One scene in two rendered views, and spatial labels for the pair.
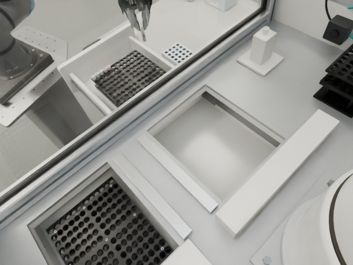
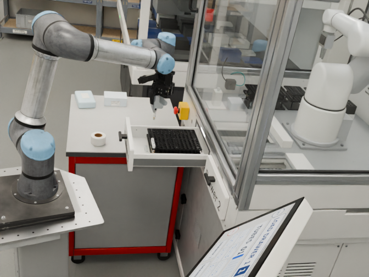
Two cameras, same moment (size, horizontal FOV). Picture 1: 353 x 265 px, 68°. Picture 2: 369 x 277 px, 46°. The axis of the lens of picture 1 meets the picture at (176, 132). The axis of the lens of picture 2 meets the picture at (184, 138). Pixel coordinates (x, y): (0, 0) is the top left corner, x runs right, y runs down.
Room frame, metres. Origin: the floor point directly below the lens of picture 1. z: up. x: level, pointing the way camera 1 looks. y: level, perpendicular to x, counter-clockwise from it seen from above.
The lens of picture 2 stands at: (0.02, 1.70, 1.87)
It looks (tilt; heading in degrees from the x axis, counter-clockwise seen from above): 29 degrees down; 288
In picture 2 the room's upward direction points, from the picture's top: 9 degrees clockwise
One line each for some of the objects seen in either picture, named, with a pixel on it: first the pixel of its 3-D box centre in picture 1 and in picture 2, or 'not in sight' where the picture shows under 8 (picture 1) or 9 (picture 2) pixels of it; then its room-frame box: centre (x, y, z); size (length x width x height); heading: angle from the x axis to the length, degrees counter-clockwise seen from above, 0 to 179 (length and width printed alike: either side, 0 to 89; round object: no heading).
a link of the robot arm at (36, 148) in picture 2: not in sight; (37, 151); (0.93, 0.58, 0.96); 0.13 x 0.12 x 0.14; 146
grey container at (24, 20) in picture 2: not in sight; (35, 19); (3.59, -2.74, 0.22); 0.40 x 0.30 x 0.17; 27
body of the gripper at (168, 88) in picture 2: not in sight; (162, 82); (0.69, 0.04, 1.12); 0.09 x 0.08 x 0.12; 178
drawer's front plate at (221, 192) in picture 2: not in sight; (215, 186); (0.31, 0.29, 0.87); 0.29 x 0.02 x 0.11; 122
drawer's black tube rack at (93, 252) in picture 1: (111, 242); not in sight; (0.15, 0.19, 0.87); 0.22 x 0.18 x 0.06; 32
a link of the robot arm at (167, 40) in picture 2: not in sight; (165, 46); (0.70, 0.04, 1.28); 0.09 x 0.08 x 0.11; 56
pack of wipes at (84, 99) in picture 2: not in sight; (84, 99); (1.24, -0.22, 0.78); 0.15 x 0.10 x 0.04; 132
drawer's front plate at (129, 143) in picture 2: not in sight; (128, 142); (0.75, 0.20, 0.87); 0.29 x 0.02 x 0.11; 122
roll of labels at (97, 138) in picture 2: not in sight; (98, 138); (0.96, 0.11, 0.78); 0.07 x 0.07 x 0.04
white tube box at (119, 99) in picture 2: not in sight; (115, 99); (1.11, -0.32, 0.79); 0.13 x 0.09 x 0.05; 32
